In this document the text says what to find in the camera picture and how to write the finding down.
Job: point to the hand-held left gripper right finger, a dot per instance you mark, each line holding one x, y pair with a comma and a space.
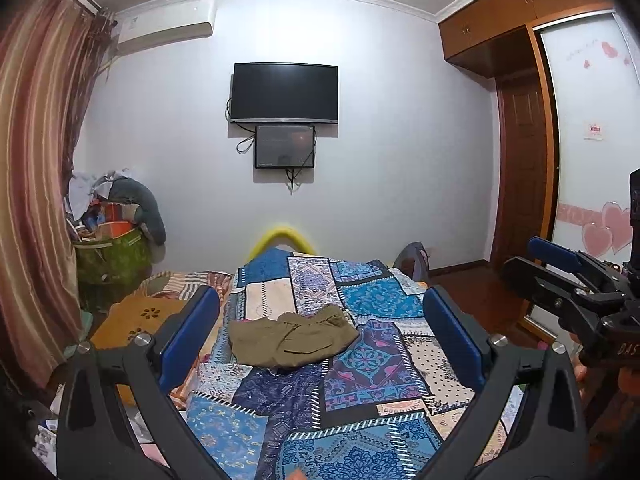
450, 330

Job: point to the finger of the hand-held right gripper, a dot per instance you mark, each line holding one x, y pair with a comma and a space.
540, 285
555, 254

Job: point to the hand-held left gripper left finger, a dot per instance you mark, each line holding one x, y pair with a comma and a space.
195, 320

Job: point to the olive green pants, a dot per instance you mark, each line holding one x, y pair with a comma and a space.
280, 345

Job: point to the person's right forearm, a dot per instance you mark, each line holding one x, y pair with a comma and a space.
607, 405

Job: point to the striped blanket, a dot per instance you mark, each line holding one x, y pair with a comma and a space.
175, 282

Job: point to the white wardrobe sliding door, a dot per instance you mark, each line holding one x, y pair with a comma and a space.
585, 185

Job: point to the grey backpack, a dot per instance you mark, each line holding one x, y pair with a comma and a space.
412, 262

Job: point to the blue patchwork blanket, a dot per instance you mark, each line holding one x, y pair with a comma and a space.
370, 300

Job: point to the brown wooden door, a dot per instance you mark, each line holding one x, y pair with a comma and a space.
522, 170

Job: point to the green storage bag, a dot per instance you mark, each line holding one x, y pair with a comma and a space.
110, 265

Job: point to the yellow curved bed headboard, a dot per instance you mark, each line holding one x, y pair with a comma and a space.
280, 235

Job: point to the red white door sticker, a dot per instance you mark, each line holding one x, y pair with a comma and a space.
595, 130

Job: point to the pile of mixed clothes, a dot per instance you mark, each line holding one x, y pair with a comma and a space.
90, 195

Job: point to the striped pink brown curtain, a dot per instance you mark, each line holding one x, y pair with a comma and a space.
35, 160

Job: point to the wooden wardrobe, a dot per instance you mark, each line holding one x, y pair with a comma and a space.
485, 25

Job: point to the small black wall monitor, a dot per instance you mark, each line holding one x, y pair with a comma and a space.
285, 147

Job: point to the large black wall television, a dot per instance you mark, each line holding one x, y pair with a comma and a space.
285, 92

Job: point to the white wall air conditioner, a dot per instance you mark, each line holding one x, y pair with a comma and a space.
165, 25

